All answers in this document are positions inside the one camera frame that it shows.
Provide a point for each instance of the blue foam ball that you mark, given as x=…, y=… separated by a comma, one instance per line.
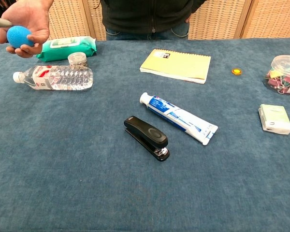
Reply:
x=18, y=36

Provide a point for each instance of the tan spiral notebook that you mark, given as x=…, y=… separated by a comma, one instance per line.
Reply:
x=176, y=65

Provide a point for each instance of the black stapler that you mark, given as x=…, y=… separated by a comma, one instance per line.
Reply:
x=147, y=135

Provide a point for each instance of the woven folding screen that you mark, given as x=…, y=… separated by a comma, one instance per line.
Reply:
x=220, y=19
x=70, y=19

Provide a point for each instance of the clear plastic water bottle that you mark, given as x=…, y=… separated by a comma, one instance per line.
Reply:
x=60, y=78

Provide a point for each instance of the white blue toothpaste tube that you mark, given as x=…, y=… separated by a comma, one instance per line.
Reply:
x=178, y=116

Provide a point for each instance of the green wet wipes pack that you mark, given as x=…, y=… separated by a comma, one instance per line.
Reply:
x=67, y=48

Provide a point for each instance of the clear jar of binder clips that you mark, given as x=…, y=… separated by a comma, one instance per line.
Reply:
x=284, y=75

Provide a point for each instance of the green pocket tissue pack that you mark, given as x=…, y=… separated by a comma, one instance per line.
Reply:
x=275, y=119

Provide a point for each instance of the person right bare hand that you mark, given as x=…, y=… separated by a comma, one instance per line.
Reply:
x=31, y=14

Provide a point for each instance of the small clear jar silver contents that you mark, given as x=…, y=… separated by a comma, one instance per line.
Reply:
x=77, y=60

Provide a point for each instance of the robot left black hand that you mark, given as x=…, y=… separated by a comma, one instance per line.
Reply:
x=0, y=22

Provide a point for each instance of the blue table cloth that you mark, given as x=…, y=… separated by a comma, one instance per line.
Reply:
x=87, y=181

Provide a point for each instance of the person torso black jacket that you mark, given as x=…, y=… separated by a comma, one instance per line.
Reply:
x=147, y=17

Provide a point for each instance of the small yellow round cap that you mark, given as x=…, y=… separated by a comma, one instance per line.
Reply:
x=236, y=71

